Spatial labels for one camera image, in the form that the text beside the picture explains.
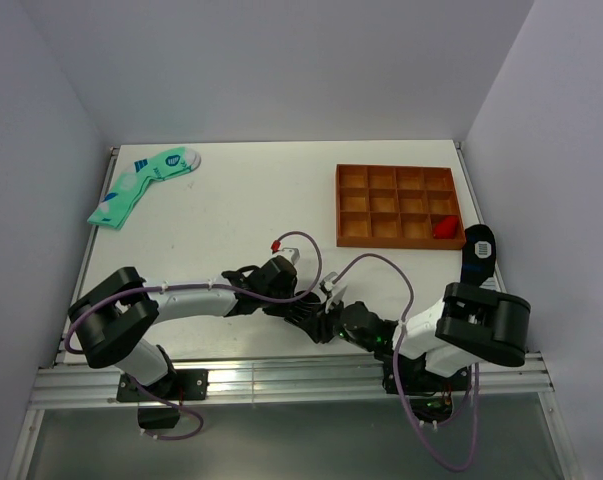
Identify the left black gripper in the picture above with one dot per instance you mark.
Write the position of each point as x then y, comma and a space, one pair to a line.
280, 311

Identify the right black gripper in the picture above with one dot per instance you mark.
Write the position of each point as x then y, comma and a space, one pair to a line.
318, 325

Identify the black white striped sock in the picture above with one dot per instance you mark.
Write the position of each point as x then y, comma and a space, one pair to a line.
306, 314

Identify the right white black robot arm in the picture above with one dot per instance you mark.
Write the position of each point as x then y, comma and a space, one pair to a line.
467, 325

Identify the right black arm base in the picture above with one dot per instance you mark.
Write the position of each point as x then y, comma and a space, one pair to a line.
430, 395

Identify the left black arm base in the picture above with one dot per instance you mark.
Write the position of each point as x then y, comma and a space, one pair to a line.
171, 393

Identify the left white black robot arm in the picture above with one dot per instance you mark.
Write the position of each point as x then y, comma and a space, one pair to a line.
111, 320

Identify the orange compartment tray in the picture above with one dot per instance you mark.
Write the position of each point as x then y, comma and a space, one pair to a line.
395, 207

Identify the rolled red sock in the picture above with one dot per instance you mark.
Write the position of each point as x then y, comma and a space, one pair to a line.
446, 228

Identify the dark blue sock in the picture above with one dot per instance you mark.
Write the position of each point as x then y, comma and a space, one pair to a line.
478, 255

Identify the green blue patterned sock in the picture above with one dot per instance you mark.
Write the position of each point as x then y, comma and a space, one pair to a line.
130, 186

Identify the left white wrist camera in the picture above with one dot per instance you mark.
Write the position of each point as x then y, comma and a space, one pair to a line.
292, 255

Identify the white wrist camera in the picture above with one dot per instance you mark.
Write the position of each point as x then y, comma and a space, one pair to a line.
332, 291
292, 255

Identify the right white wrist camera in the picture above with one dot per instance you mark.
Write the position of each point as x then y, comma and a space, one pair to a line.
332, 291

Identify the aluminium front rail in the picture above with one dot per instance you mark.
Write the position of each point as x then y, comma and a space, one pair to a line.
305, 379

